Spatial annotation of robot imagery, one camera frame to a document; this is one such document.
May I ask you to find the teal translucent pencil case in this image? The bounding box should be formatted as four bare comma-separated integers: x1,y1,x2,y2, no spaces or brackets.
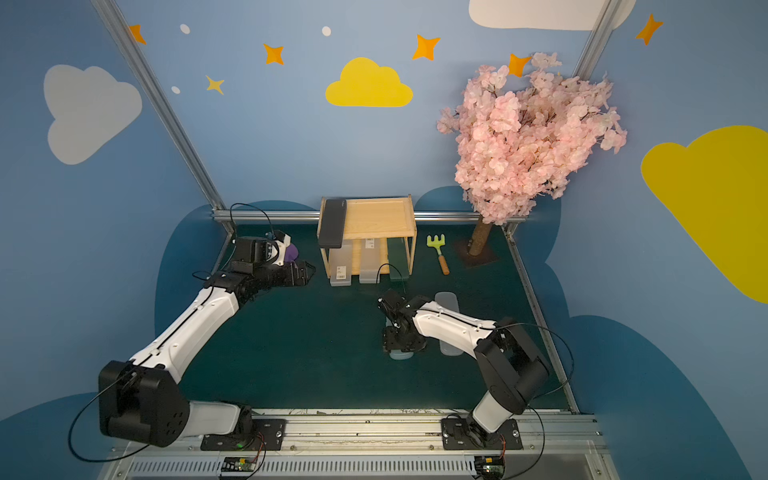
386,320,414,361

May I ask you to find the frosted case with barcode label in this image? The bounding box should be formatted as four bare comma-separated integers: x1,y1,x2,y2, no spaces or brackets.
329,241,353,287

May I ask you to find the black pencil case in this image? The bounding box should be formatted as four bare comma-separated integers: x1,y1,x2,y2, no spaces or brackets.
318,198,347,249

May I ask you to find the clear rounded pencil case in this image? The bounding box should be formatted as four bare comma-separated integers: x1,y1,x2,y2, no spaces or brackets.
435,292,464,357

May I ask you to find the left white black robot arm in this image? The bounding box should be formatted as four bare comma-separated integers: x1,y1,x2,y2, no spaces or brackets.
98,260,316,447

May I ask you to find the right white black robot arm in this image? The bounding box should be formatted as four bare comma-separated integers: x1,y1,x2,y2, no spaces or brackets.
377,290,552,435

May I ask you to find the dark green pencil case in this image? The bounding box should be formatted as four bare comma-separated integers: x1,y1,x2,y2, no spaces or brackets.
387,238,410,281

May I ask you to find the wooden two-tier shelf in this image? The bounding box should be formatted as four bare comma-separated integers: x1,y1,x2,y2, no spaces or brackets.
317,196,417,282

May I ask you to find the purple toy trowel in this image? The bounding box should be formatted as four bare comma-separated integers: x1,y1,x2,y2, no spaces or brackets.
283,244,299,263

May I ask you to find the frosted case with cap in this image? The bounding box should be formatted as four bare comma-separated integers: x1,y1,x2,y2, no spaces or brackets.
359,238,382,284

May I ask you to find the right green circuit board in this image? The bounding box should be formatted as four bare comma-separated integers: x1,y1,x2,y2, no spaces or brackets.
473,456,505,480

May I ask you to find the green circuit board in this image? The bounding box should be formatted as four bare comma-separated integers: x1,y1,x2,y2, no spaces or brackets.
473,456,505,480
219,457,259,477

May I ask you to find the left green circuit board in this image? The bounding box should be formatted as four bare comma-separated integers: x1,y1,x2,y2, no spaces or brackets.
219,457,259,477

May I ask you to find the pink cherry blossom tree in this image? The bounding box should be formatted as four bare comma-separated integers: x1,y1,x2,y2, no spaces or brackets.
437,53,628,225

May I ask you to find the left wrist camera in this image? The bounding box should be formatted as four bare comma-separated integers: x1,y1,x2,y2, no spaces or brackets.
229,236,290,268

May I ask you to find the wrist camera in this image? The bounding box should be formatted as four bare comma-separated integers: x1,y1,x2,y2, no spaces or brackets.
377,289,410,325
229,236,290,268

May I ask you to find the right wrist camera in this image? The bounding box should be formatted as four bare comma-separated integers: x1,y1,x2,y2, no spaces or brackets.
377,289,410,325

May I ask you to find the green toy rake wooden handle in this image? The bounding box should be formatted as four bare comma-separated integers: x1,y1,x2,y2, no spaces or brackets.
426,234,450,276

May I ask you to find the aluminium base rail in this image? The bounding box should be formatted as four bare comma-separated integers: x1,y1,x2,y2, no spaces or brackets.
99,409,619,479

